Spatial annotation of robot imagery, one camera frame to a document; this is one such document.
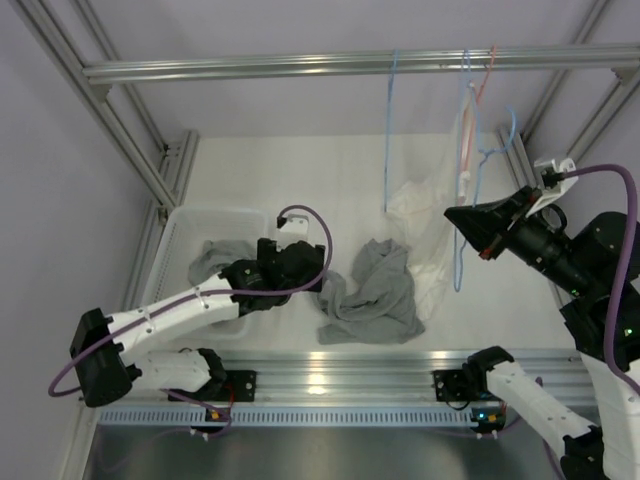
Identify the right aluminium frame post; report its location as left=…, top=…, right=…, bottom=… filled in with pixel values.
left=506, top=1, right=639, bottom=187

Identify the left aluminium frame post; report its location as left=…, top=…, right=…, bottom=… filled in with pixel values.
left=10, top=1, right=200, bottom=213

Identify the aluminium hanging rail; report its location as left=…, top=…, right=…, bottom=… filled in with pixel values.
left=83, top=43, right=639, bottom=85

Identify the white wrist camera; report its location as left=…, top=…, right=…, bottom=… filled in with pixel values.
left=275, top=213, right=309, bottom=249
left=526, top=157, right=578, bottom=218

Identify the light blue wire hanger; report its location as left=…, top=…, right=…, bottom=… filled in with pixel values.
left=383, top=49, right=399, bottom=213

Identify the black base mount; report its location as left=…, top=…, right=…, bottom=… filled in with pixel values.
left=432, top=369, right=480, bottom=402
left=176, top=370, right=257, bottom=403

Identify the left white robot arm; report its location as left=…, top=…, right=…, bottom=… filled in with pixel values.
left=70, top=238, right=325, bottom=408

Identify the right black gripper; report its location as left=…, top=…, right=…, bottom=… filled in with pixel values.
left=444, top=185, right=595, bottom=298

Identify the grey tank top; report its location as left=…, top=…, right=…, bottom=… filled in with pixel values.
left=315, top=239, right=425, bottom=345
left=187, top=240, right=256, bottom=286

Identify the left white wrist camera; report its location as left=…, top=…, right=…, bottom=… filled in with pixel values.
left=275, top=213, right=309, bottom=249

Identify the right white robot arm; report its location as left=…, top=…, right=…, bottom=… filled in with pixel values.
left=434, top=187, right=639, bottom=479

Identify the slotted grey cable duct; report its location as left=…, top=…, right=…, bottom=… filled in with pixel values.
left=98, top=406, right=478, bottom=427

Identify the white plastic basket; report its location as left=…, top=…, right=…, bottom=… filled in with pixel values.
left=136, top=205, right=269, bottom=349

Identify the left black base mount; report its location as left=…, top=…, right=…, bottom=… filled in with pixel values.
left=176, top=370, right=257, bottom=403

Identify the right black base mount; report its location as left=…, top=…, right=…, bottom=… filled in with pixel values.
left=432, top=369, right=480, bottom=402

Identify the pink wire hanger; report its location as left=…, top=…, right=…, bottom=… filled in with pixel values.
left=456, top=45, right=497, bottom=204

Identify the white tank top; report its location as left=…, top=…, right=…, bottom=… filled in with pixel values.
left=385, top=106, right=459, bottom=322

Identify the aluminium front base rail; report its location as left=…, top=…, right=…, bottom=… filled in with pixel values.
left=219, top=349, right=595, bottom=407

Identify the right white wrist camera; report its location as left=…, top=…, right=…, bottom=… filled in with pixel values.
left=526, top=157, right=578, bottom=218

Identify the aluminium frame post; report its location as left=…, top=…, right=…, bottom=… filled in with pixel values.
left=506, top=1, right=639, bottom=187
left=10, top=1, right=200, bottom=213

